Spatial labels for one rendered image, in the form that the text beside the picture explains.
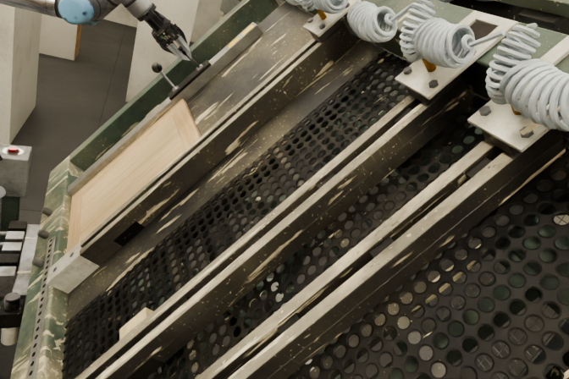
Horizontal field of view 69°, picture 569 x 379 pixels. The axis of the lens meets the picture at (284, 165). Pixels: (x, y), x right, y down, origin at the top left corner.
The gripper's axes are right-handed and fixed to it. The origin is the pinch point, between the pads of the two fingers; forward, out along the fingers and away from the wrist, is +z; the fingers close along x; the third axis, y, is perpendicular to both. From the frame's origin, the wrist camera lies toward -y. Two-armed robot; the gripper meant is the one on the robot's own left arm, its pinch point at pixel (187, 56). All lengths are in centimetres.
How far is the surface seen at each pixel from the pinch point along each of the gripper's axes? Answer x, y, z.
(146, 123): -28.3, -3.2, 9.3
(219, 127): -4.0, 42.6, 7.0
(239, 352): -18, 105, 7
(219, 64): 6.3, -3.3, 11.0
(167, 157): -25.2, 25.3, 11.7
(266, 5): 36.6, -27.3, 14.3
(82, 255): -56, 47, 7
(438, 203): 20, 106, 9
